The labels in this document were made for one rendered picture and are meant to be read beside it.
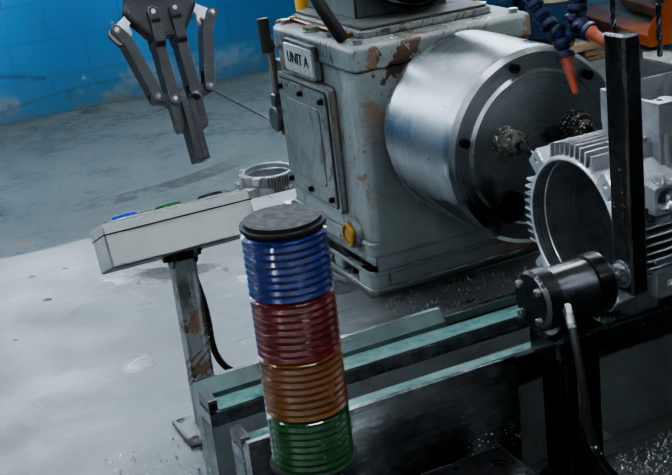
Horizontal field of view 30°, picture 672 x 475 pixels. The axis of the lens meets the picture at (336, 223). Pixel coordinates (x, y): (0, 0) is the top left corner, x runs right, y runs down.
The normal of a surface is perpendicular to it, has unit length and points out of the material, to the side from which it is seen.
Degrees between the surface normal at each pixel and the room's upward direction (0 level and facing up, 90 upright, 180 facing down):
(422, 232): 90
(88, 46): 90
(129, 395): 0
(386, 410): 90
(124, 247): 67
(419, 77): 47
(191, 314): 90
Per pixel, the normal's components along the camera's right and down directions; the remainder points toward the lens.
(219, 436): 0.43, 0.26
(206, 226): 0.35, -0.14
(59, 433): -0.11, -0.94
